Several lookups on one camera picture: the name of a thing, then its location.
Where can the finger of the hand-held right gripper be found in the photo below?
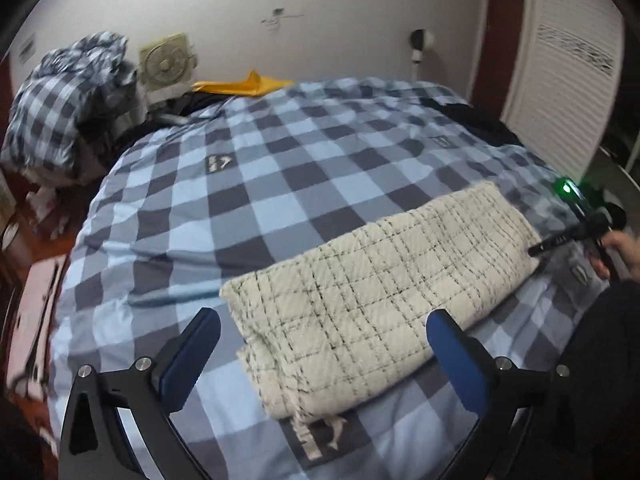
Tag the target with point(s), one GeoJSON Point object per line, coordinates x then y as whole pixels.
{"type": "Point", "coordinates": [560, 241]}

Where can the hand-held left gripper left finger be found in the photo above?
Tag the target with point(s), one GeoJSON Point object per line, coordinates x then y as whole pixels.
{"type": "Point", "coordinates": [192, 360]}

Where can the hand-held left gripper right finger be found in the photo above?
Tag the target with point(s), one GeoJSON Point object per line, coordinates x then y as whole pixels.
{"type": "Point", "coordinates": [460, 375]}

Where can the cream plaid button shirt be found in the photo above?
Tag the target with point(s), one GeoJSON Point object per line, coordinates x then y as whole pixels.
{"type": "Point", "coordinates": [375, 285]}

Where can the person's right forearm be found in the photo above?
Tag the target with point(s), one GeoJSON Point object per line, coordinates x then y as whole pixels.
{"type": "Point", "coordinates": [605, 350]}

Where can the person's right hand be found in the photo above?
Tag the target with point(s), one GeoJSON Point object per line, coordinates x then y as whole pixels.
{"type": "Point", "coordinates": [625, 252]}

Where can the white louvered door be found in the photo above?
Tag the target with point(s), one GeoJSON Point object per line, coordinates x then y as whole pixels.
{"type": "Point", "coordinates": [565, 85]}

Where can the dark clothing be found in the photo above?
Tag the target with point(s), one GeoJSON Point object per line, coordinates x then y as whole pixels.
{"type": "Point", "coordinates": [485, 122]}

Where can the blue checked bed cover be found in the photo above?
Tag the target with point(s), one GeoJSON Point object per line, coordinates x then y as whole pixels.
{"type": "Point", "coordinates": [200, 210]}

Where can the pink box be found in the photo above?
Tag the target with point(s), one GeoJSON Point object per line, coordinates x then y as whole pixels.
{"type": "Point", "coordinates": [35, 310]}

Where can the red-brown door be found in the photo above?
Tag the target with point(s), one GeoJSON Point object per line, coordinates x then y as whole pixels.
{"type": "Point", "coordinates": [500, 45]}

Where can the wooden nightstand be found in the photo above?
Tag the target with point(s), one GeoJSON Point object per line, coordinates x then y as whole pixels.
{"type": "Point", "coordinates": [20, 255]}

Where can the pink white packet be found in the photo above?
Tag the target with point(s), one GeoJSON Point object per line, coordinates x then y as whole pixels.
{"type": "Point", "coordinates": [47, 205]}

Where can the yellow cloth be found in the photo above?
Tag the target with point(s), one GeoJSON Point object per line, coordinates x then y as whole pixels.
{"type": "Point", "coordinates": [250, 85]}

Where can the crumpled checked duvet pile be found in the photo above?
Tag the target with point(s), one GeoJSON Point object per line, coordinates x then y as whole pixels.
{"type": "Point", "coordinates": [55, 105]}

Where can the beige box fan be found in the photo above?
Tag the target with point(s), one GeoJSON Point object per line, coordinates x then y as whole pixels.
{"type": "Point", "coordinates": [162, 62]}

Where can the white black security camera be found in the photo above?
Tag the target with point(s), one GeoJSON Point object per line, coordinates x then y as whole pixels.
{"type": "Point", "coordinates": [422, 40]}

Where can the white wall socket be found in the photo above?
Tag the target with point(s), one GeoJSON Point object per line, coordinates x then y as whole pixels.
{"type": "Point", "coordinates": [26, 49]}

